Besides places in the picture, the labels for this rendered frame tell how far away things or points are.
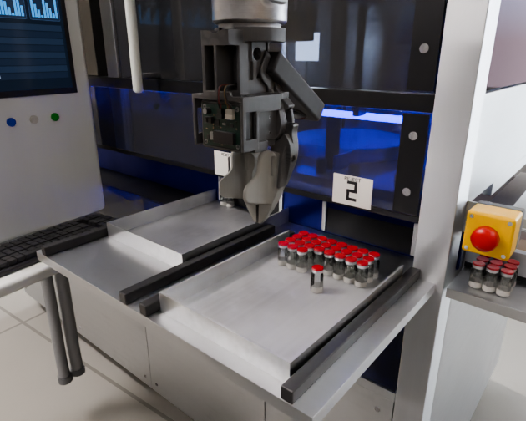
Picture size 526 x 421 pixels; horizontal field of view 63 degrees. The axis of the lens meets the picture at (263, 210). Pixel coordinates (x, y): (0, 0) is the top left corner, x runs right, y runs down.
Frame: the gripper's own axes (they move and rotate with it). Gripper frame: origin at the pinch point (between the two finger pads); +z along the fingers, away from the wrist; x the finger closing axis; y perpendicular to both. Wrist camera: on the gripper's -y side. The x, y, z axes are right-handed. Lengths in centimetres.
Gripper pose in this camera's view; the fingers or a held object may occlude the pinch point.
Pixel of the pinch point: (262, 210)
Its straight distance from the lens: 51.5
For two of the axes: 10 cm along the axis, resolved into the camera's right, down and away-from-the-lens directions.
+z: 0.0, 9.4, 3.4
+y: -6.4, 2.6, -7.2
